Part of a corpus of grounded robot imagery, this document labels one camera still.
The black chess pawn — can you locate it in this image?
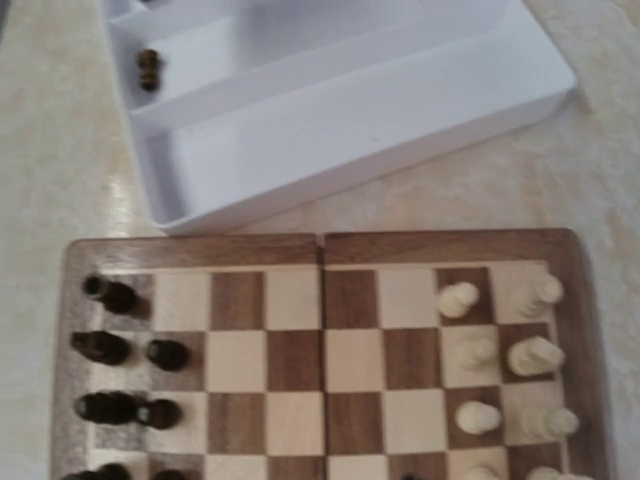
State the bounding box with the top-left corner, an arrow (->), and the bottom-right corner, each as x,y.
145,339 -> 189,372
136,399 -> 182,430
151,469 -> 186,480

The black chess piece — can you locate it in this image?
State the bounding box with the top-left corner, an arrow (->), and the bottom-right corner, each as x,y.
62,463 -> 132,480
70,331 -> 130,366
81,274 -> 148,319
73,392 -> 138,425

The wooden chess board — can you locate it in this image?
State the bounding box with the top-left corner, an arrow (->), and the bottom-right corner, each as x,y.
49,228 -> 614,479

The row of white chess pieces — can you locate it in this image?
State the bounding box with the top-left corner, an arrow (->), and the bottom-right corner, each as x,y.
436,263 -> 607,479

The black chess piece on board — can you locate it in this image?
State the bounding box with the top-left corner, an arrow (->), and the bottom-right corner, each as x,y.
73,392 -> 138,425
62,463 -> 132,480

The white plastic divided tray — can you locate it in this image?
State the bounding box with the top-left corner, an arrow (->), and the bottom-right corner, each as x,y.
97,1 -> 577,235

